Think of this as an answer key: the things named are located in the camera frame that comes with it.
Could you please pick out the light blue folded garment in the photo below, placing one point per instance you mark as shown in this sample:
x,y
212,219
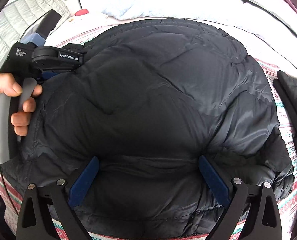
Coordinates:
x,y
126,11

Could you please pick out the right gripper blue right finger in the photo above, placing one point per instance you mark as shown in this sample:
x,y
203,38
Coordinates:
x,y
263,219

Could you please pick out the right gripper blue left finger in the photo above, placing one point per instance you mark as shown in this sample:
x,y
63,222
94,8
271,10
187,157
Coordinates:
x,y
35,222

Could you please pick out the small red object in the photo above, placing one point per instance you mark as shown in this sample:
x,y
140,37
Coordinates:
x,y
81,12

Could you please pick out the patterned white red green blanket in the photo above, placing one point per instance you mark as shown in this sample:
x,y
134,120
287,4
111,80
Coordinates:
x,y
286,134

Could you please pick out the person's left hand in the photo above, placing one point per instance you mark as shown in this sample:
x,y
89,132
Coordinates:
x,y
21,119

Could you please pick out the black quilted puffer jacket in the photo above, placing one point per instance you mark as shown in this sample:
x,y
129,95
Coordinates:
x,y
151,119

